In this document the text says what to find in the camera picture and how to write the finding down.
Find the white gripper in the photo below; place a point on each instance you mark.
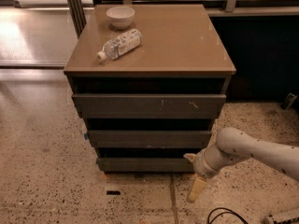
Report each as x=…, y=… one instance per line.
x=201, y=164

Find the grey drawer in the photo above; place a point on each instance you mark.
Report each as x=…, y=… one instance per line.
x=149, y=139
x=155, y=165
x=149, y=106

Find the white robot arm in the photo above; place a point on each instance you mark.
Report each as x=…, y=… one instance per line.
x=233, y=146

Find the brown drawer cabinet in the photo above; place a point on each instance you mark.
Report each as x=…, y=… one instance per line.
x=180, y=53

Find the grey power strip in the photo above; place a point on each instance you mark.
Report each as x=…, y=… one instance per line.
x=286, y=217

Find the blue tape piece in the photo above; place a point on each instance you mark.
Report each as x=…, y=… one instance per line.
x=86, y=136

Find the small dark floor device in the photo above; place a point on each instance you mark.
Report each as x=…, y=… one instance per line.
x=289, y=101

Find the clear plastic water bottle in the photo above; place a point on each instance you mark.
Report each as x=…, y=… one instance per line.
x=120, y=45

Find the white ceramic bowl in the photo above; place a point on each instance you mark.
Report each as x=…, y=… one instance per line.
x=121, y=17

